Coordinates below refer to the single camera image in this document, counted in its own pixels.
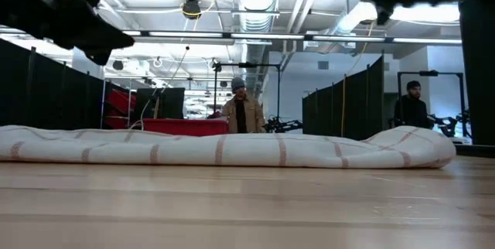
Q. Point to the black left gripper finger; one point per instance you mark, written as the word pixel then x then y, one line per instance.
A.
pixel 108 34
pixel 98 56

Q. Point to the white towel with red stripes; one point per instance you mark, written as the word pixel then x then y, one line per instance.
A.
pixel 232 150

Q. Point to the black background robot arm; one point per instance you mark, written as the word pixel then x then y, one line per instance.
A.
pixel 282 125
pixel 448 123

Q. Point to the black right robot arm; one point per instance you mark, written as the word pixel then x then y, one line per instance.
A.
pixel 477 71

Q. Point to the white ceiling pipe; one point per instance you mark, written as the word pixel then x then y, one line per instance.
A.
pixel 356 19

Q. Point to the red bins on shelf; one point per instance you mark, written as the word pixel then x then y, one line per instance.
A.
pixel 120 106

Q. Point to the long black partition screen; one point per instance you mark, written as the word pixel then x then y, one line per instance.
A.
pixel 46 90

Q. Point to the black monitor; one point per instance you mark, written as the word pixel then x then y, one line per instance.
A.
pixel 166 104

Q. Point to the person in black top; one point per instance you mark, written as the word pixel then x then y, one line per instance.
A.
pixel 412 108

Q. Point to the short black partition screen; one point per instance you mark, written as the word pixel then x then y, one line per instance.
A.
pixel 348 106

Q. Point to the long red plastic bin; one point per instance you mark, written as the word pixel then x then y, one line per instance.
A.
pixel 185 127

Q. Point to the long ceiling light strip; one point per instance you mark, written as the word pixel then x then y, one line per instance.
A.
pixel 270 36

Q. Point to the person in tan jacket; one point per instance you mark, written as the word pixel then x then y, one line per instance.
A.
pixel 243 111

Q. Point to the black overhead camera frame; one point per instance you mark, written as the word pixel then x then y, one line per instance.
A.
pixel 247 65
pixel 429 73

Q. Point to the silver ceiling air duct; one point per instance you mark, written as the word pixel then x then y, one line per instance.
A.
pixel 257 1

